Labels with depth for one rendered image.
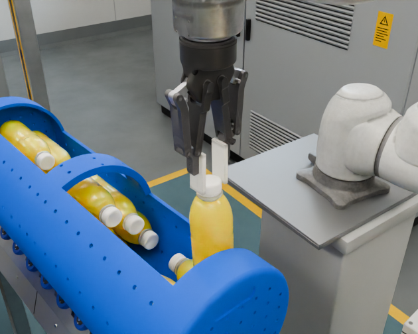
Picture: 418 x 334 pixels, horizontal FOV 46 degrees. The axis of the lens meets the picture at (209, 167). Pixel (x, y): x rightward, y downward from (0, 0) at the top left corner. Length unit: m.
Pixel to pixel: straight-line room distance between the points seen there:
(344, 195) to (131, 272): 0.66
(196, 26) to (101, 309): 0.46
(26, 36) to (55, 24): 3.99
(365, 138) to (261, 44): 1.72
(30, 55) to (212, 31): 1.43
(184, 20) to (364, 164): 0.70
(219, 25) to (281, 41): 2.10
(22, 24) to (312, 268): 1.31
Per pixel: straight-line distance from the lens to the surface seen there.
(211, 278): 0.72
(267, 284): 0.79
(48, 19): 5.91
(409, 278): 2.67
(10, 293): 1.83
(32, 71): 2.00
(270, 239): 1.43
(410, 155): 1.14
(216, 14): 0.60
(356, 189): 1.28
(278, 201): 1.25
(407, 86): 2.26
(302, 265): 1.36
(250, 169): 1.36
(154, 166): 3.34
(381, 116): 1.20
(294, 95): 2.70
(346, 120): 1.18
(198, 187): 0.73
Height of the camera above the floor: 1.74
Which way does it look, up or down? 32 degrees down
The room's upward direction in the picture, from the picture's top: straight up
